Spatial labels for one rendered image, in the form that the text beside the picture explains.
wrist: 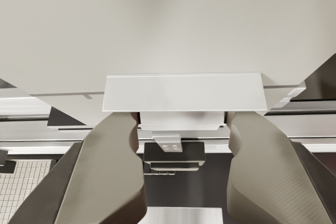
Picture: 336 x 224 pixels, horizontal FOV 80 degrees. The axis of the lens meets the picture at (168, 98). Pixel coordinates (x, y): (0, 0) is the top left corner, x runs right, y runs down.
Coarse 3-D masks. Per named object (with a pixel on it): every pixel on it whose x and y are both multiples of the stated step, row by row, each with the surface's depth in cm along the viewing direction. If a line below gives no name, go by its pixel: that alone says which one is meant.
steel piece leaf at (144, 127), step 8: (144, 128) 23; (152, 128) 23; (160, 128) 23; (168, 128) 23; (176, 128) 22; (184, 128) 22; (192, 128) 22; (200, 128) 22; (208, 128) 22; (216, 128) 22
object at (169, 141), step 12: (156, 132) 26; (168, 132) 26; (144, 144) 40; (156, 144) 40; (168, 144) 31; (180, 144) 31; (192, 144) 39; (144, 156) 39; (156, 156) 39; (168, 156) 39; (180, 156) 39; (192, 156) 39; (204, 156) 38; (156, 168) 40; (168, 168) 39; (180, 168) 39; (192, 168) 39
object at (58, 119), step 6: (54, 108) 24; (54, 114) 23; (60, 114) 23; (66, 114) 23; (48, 120) 23; (54, 120) 23; (60, 120) 23; (66, 120) 23; (72, 120) 23; (78, 120) 23; (48, 126) 23; (54, 126) 23; (60, 126) 23; (66, 126) 23; (72, 126) 23; (78, 126) 23; (84, 126) 23; (90, 126) 23; (222, 126) 23
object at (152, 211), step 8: (152, 208) 20; (160, 208) 20; (168, 208) 20; (176, 208) 20; (184, 208) 20; (192, 208) 20; (200, 208) 20; (208, 208) 20; (216, 208) 19; (144, 216) 20; (152, 216) 20; (160, 216) 20; (168, 216) 20; (176, 216) 20; (184, 216) 19; (192, 216) 19; (200, 216) 19; (208, 216) 19; (216, 216) 19
